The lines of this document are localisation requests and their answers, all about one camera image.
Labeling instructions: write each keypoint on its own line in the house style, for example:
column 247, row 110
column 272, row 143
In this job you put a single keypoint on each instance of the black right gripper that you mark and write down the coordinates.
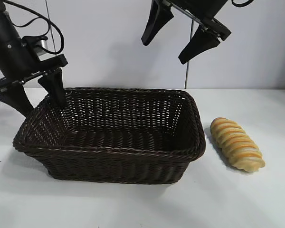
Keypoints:
column 202, row 9

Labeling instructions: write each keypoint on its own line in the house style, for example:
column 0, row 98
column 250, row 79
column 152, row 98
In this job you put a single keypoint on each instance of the dark brown wicker basket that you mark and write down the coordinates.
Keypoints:
column 109, row 161

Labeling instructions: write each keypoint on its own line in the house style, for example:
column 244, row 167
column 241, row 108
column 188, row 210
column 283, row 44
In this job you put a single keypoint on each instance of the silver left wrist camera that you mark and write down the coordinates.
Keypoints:
column 41, row 46

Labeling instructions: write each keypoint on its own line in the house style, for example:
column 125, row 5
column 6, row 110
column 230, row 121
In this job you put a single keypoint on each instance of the thin grey vertical rod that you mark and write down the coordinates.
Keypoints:
column 187, row 76
column 48, row 12

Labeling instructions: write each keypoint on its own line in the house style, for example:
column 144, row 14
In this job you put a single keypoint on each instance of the long striped bread loaf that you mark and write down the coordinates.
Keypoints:
column 235, row 145

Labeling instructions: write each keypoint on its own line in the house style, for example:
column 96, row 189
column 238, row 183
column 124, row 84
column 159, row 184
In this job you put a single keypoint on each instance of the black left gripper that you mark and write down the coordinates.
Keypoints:
column 12, row 54

